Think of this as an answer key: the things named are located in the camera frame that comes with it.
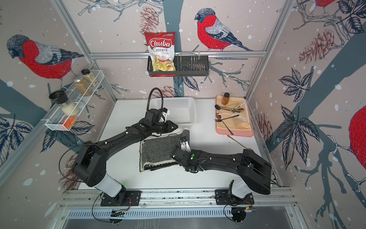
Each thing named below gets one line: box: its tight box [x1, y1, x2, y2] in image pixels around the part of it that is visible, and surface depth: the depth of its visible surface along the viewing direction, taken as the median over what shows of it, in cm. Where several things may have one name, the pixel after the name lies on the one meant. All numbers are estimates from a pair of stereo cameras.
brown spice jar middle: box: [72, 75, 92, 97], surface depth 78 cm
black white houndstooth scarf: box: [139, 129, 191, 173], surface depth 90 cm
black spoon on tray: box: [214, 104, 241, 114], surface depth 116 cm
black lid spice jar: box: [49, 90, 80, 117], surface depth 67 cm
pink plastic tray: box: [215, 94, 254, 137], surface depth 109 cm
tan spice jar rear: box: [81, 68, 99, 88], surface depth 83 cm
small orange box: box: [61, 116, 76, 130], surface depth 67 cm
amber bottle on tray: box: [221, 92, 231, 105], surface depth 113 cm
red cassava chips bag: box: [144, 31, 177, 72], surface depth 85 cm
